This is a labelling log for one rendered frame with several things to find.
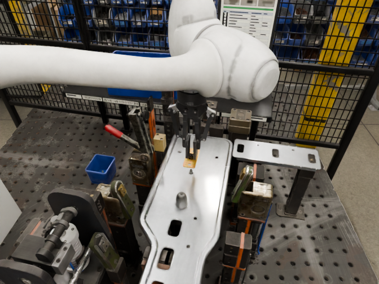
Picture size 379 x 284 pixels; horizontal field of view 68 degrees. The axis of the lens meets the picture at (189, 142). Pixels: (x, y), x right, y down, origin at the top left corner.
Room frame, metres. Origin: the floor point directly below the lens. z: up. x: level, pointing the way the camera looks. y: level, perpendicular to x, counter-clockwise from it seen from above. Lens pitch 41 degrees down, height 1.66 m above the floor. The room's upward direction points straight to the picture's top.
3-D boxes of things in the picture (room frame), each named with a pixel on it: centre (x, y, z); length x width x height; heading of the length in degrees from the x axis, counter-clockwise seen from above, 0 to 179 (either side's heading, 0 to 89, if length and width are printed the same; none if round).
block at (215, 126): (0.88, -0.07, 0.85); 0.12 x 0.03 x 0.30; 78
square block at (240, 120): (0.86, -0.19, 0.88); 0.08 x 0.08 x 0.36; 78
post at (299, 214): (0.69, -0.41, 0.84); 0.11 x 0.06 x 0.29; 78
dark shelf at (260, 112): (1.09, 0.10, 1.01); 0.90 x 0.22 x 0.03; 78
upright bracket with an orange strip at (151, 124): (0.76, 0.12, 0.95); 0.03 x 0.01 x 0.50; 168
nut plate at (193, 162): (0.62, -0.01, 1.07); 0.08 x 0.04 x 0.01; 168
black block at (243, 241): (0.40, -0.13, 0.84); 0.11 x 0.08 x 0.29; 78
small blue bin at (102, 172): (0.88, 0.39, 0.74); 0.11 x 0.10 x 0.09; 168
